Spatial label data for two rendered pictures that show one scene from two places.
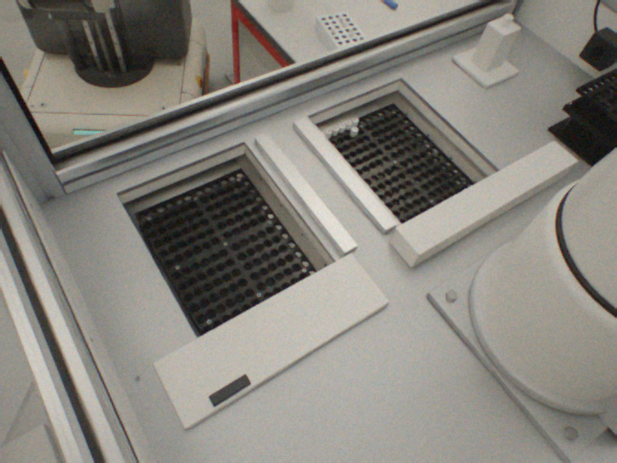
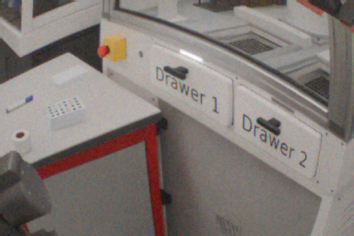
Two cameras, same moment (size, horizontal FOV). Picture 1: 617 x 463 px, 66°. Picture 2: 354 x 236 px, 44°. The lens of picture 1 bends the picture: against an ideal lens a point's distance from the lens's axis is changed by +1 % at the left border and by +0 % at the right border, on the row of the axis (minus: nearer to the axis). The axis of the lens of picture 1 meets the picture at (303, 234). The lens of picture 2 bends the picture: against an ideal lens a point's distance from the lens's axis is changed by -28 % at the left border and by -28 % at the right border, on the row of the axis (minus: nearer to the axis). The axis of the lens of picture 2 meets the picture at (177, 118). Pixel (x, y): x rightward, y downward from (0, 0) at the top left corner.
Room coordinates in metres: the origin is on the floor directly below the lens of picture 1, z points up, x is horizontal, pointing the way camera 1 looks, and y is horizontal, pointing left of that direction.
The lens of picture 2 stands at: (0.61, 1.24, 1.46)
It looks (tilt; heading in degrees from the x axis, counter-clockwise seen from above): 29 degrees down; 275
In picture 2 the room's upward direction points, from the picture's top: 2 degrees counter-clockwise
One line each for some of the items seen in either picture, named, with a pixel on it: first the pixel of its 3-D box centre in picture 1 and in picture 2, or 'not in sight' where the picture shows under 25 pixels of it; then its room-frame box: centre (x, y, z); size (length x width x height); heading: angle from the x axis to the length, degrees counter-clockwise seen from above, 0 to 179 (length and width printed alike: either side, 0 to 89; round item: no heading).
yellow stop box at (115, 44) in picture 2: not in sight; (112, 47); (0.93, -0.23, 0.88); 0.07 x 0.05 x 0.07; 131
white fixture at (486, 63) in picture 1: (496, 43); not in sight; (0.77, -0.28, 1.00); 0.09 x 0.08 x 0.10; 41
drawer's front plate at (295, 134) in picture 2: not in sight; (278, 133); (0.49, 0.24, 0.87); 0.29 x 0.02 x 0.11; 131
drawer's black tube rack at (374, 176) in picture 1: (389, 174); not in sight; (0.55, -0.13, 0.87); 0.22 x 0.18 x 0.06; 41
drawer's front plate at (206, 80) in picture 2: not in sight; (188, 80); (0.70, 0.00, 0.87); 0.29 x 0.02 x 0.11; 131
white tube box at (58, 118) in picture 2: not in sight; (64, 112); (1.04, -0.01, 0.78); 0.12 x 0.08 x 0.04; 31
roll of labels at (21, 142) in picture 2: not in sight; (21, 141); (1.16, 0.16, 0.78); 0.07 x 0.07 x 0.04
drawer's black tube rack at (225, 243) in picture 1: (226, 254); not in sight; (0.34, 0.11, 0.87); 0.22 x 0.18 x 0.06; 41
